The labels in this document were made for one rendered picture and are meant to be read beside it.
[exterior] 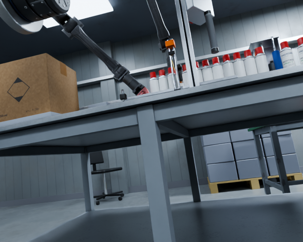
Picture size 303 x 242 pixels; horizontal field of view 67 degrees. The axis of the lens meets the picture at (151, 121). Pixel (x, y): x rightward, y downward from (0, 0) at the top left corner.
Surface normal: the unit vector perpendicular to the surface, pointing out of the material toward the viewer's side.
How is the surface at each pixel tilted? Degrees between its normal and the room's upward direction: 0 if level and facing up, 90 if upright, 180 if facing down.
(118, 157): 90
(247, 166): 90
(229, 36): 90
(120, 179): 90
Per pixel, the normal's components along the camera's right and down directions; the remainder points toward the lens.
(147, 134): -0.26, -0.11
